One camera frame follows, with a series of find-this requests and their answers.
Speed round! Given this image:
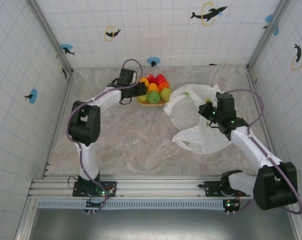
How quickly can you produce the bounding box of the green apple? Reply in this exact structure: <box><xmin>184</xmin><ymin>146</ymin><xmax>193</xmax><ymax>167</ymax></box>
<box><xmin>147</xmin><ymin>90</ymin><xmax>161</xmax><ymax>104</ymax></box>

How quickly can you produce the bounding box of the green pear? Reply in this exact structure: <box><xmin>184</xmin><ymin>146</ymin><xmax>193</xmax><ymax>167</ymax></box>
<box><xmin>160</xmin><ymin>87</ymin><xmax>173</xmax><ymax>100</ymax></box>

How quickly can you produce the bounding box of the white translucent plastic bag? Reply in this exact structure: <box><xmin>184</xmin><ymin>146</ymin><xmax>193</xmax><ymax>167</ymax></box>
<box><xmin>163</xmin><ymin>83</ymin><xmax>233</xmax><ymax>155</ymax></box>

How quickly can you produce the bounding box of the dolphin blue circle sticker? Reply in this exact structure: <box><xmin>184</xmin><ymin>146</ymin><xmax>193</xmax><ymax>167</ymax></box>
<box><xmin>24</xmin><ymin>88</ymin><xmax>38</xmax><ymax>105</ymax></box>
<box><xmin>263</xmin><ymin>13</ymin><xmax>275</xmax><ymax>30</ymax></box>

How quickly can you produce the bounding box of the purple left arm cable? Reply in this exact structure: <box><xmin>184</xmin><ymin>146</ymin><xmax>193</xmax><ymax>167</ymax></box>
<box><xmin>65</xmin><ymin>58</ymin><xmax>144</xmax><ymax>213</ymax></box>

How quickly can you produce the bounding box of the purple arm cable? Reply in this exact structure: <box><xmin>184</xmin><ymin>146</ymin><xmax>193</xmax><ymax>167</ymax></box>
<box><xmin>65</xmin><ymin>58</ymin><xmax>144</xmax><ymax>213</ymax></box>
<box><xmin>224</xmin><ymin>88</ymin><xmax>302</xmax><ymax>216</ymax></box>

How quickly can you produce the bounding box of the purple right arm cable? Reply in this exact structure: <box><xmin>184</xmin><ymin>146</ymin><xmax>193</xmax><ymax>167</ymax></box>
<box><xmin>224</xmin><ymin>88</ymin><xmax>302</xmax><ymax>216</ymax></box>

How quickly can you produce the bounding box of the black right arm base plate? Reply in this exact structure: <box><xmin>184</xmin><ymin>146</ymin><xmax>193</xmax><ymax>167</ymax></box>
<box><xmin>199</xmin><ymin>180</ymin><xmax>251</xmax><ymax>198</ymax></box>

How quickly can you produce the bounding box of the aluminium frame post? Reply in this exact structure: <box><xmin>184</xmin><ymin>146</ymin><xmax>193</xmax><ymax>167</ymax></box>
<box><xmin>25</xmin><ymin>0</ymin><xmax>74</xmax><ymax>76</ymax></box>
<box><xmin>247</xmin><ymin>0</ymin><xmax>291</xmax><ymax>70</ymax></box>

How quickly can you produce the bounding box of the aluminium table side rail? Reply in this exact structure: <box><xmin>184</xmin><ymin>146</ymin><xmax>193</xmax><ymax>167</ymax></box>
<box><xmin>42</xmin><ymin>74</ymin><xmax>74</xmax><ymax>178</ymax></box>

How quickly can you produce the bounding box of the aluminium mounting rail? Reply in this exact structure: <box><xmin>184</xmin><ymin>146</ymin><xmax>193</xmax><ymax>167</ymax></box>
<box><xmin>28</xmin><ymin>174</ymin><xmax>301</xmax><ymax>200</ymax></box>

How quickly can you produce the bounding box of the white slotted cable duct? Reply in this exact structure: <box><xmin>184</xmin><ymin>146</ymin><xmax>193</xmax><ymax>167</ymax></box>
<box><xmin>37</xmin><ymin>199</ymin><xmax>256</xmax><ymax>210</ymax></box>

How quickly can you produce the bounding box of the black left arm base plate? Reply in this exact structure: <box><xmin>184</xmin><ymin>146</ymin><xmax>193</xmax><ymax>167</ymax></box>
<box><xmin>72</xmin><ymin>180</ymin><xmax>117</xmax><ymax>198</ymax></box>

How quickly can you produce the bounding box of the thin black wire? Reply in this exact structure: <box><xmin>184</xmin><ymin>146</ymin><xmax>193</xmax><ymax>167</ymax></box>
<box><xmin>67</xmin><ymin>176</ymin><xmax>79</xmax><ymax>190</ymax></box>

